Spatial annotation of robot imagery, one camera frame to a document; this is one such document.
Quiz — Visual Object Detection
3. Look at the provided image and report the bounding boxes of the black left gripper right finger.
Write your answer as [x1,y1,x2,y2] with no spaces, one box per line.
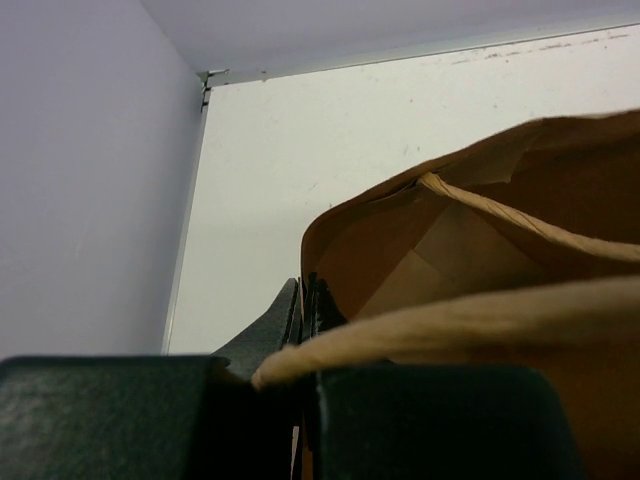
[302,272,586,480]

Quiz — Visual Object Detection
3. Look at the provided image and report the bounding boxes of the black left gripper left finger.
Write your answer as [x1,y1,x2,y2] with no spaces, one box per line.
[1,279,300,479]

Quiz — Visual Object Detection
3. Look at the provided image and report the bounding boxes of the brown paper bag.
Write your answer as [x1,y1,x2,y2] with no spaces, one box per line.
[252,110,639,479]

